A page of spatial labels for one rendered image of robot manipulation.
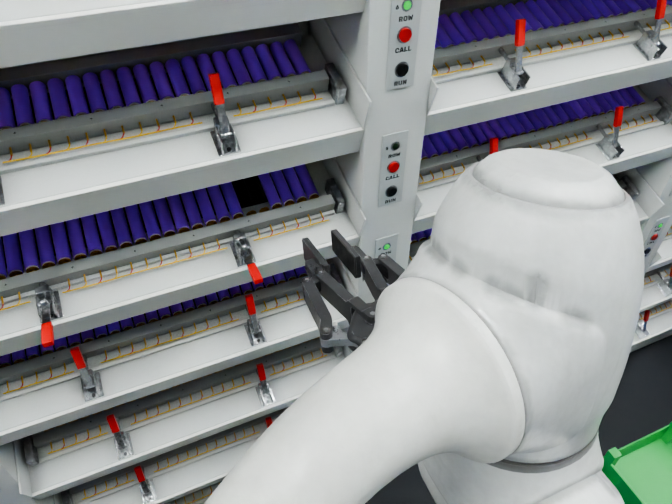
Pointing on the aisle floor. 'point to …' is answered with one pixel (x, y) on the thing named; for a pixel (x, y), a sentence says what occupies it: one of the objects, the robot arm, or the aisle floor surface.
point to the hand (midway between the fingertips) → (330, 256)
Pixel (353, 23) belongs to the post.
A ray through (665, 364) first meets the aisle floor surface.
